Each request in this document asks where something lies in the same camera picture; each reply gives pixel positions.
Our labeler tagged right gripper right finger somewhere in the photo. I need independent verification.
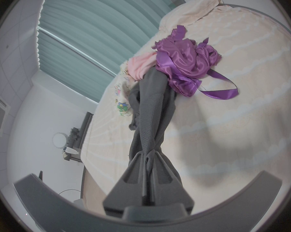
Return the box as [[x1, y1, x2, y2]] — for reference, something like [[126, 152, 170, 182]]
[[149, 150, 194, 214]]

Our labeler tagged purple satin garment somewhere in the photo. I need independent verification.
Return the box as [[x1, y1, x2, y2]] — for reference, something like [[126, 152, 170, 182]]
[[151, 25, 239, 100]]

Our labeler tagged pink garment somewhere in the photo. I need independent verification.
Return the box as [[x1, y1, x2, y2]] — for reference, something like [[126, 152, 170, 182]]
[[127, 52, 158, 82]]

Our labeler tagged blue-green curtain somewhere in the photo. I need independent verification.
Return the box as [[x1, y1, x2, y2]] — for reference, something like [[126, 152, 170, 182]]
[[39, 0, 175, 75], [37, 29, 116, 103]]

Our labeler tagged black T-shirt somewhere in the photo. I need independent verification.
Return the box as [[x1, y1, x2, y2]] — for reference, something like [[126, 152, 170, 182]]
[[128, 68, 178, 178]]

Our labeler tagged cream pillow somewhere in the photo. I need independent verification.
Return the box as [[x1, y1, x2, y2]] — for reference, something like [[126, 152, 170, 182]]
[[159, 0, 224, 31]]

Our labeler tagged white printed pyjama top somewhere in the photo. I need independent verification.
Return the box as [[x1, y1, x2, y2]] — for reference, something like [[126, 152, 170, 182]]
[[115, 64, 134, 116]]

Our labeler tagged grey bedside table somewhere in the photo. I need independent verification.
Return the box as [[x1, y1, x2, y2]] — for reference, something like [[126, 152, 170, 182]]
[[169, 0, 186, 9]]

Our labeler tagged white cloth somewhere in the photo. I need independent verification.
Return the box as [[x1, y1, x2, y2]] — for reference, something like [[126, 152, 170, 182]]
[[63, 146, 79, 155]]

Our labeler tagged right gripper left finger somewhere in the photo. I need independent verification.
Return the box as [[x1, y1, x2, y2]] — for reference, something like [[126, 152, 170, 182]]
[[103, 152, 146, 216]]

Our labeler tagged bed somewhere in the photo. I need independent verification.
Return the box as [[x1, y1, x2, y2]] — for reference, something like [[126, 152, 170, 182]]
[[80, 0, 291, 217]]

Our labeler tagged round white mirror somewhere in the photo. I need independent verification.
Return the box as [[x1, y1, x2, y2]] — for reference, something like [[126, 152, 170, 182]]
[[53, 132, 69, 149]]

